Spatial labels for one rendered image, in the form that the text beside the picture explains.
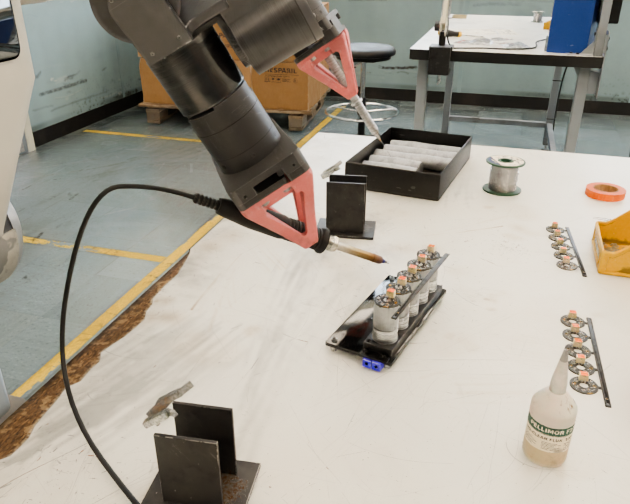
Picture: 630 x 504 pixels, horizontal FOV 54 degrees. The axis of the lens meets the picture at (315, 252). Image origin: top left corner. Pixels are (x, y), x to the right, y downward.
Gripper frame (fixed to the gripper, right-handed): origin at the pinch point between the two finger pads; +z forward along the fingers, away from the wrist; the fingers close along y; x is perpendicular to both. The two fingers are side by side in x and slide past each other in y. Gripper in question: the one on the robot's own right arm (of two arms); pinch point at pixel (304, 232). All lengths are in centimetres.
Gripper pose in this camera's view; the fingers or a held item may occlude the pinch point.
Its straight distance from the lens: 56.4
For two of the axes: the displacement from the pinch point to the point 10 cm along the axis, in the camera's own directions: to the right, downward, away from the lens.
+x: -8.4, 5.5, 0.1
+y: -2.7, -4.3, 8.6
